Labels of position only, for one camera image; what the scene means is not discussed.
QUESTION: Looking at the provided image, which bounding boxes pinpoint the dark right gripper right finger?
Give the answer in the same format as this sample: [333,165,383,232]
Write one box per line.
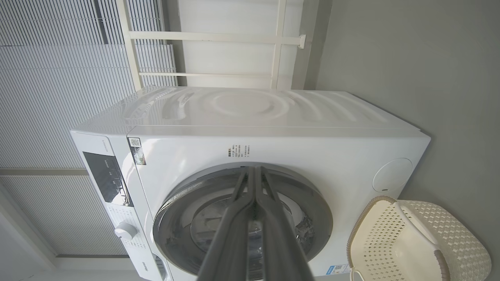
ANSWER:
[255,167,315,281]

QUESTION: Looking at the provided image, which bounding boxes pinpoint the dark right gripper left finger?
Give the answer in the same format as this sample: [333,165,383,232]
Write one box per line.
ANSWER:
[196,167,257,281]

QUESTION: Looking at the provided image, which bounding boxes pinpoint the black round glass washer door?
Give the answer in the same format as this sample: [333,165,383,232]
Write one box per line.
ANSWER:
[152,162,334,281]

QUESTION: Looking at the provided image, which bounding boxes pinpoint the white front-load washing machine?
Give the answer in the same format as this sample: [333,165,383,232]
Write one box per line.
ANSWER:
[70,86,431,281]

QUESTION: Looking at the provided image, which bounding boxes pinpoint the white washing machine control dial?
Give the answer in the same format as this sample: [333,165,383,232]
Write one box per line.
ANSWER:
[114,222,138,241]

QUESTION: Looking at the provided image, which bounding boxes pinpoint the black washer control panel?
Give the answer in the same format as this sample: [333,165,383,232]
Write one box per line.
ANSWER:
[82,151,134,207]

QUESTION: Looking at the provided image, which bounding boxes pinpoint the blue energy label sticker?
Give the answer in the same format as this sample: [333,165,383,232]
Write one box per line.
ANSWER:
[326,264,351,276]

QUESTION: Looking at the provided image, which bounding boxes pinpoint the small printed text label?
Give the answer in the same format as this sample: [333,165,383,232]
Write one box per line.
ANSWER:
[228,145,250,158]

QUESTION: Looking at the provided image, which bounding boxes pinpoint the round white filter cover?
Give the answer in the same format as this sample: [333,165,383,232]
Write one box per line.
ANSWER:
[372,158,413,192]

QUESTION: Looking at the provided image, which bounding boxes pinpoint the QR code sticker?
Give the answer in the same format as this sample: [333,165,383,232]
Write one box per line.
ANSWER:
[128,137,146,165]

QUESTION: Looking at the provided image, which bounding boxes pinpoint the cream perforated laundry basket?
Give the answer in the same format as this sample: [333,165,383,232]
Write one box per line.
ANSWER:
[347,196,492,281]

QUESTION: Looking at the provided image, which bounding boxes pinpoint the white window blinds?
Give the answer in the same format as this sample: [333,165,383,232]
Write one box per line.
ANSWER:
[0,0,178,256]

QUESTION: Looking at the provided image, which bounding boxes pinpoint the white metal rack frame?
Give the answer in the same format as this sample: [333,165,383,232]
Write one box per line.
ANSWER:
[116,0,306,91]

